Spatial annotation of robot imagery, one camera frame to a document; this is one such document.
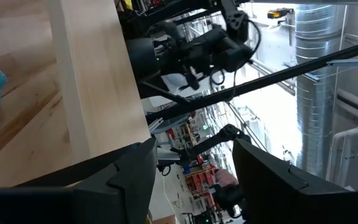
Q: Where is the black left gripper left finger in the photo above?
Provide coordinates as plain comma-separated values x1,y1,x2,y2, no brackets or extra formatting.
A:
0,138,158,224

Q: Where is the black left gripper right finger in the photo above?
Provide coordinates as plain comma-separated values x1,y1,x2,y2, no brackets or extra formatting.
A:
232,138,358,224

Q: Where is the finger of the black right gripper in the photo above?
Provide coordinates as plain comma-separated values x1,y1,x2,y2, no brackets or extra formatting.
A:
152,21,185,44
163,63,200,91

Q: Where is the person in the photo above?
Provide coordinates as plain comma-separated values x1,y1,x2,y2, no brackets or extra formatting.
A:
213,169,239,188

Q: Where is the black overhead rig bar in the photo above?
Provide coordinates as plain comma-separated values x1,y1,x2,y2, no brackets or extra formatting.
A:
144,36,358,126

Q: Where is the yellow black device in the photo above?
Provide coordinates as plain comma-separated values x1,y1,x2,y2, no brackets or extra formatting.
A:
266,7,295,20

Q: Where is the red storage shelving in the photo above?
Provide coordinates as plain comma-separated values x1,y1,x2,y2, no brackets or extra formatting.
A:
184,164,219,200

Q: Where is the white pipe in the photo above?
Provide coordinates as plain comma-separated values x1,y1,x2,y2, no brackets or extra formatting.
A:
325,124,358,191

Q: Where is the wooden shelf with black frame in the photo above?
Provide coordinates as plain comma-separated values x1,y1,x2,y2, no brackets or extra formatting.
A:
12,0,154,188

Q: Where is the silver ventilation duct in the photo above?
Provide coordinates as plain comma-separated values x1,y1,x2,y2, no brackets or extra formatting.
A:
294,3,349,180

